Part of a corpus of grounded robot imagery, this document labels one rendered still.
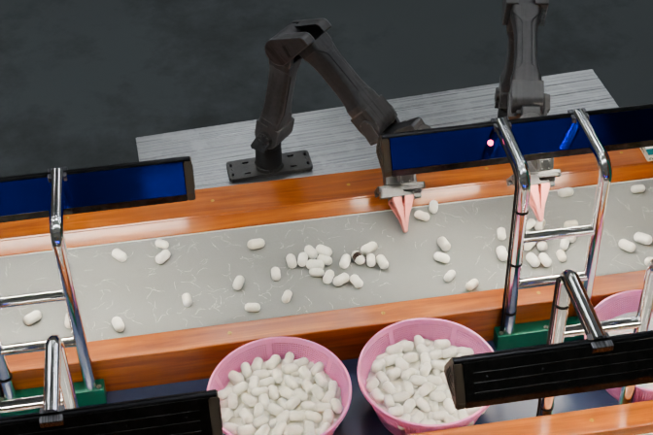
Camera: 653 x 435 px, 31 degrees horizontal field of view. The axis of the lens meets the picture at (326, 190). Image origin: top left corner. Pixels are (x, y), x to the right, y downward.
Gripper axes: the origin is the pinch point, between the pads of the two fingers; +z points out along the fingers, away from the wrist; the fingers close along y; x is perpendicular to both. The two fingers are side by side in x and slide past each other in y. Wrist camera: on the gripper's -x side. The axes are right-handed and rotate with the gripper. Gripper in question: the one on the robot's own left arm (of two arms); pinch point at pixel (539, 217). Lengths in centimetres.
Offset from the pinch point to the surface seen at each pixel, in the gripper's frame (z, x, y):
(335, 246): -0.5, 10.4, -41.8
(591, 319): 24, -60, -12
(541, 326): 22.4, -5.7, -4.9
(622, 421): 42, -28, 1
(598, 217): 4.7, -27.8, 2.7
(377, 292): 11.2, 0.5, -35.7
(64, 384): 23, -44, -94
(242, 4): -124, 212, -44
